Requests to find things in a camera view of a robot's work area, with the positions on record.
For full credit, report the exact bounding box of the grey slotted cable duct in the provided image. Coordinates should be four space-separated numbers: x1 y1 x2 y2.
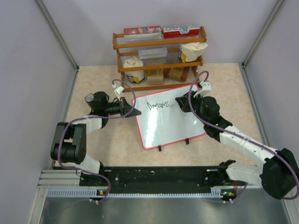
47 188 236 199

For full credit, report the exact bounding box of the brown cleaning pad pack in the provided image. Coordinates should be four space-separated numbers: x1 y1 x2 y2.
167 67 190 82

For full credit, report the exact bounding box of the pink framed whiteboard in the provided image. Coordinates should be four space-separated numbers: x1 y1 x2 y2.
132 85 205 149

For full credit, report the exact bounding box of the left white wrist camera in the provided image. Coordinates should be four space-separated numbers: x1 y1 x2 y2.
113 84 124 96

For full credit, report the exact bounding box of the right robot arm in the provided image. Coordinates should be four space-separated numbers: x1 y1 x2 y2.
175 91 299 200

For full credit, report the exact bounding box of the wooden three tier shelf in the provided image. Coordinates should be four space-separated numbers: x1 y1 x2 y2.
112 26 207 91

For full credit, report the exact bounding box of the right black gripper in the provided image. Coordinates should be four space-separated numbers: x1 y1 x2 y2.
177 91 209 125

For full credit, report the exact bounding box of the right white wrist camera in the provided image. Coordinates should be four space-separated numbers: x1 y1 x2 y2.
197 80 211 97

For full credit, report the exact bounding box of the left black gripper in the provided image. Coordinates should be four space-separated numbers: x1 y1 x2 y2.
104 97 141 118

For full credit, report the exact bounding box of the red toothpaste box left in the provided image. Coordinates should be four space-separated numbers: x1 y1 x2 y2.
123 26 161 36

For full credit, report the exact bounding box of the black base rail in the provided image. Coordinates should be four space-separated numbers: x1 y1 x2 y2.
79 165 250 194

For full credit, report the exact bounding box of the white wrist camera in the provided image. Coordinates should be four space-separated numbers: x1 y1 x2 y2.
197 80 211 97
113 84 124 96

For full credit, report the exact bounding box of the silver foil box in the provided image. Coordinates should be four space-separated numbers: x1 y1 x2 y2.
138 48 168 60

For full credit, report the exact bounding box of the black yellow can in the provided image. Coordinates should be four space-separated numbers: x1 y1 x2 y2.
85 93 94 104

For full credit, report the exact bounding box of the red white box right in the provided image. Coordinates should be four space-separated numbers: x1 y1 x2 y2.
163 25 200 39

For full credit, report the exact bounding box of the white paper bag left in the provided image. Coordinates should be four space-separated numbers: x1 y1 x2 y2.
122 56 145 84

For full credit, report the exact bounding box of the white paper bag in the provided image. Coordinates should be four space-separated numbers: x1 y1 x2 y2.
178 42 208 63
122 56 145 84

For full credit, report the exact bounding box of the white paper bag right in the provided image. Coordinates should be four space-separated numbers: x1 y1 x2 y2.
178 42 208 63

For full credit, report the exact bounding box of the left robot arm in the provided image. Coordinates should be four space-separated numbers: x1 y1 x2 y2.
50 91 142 185

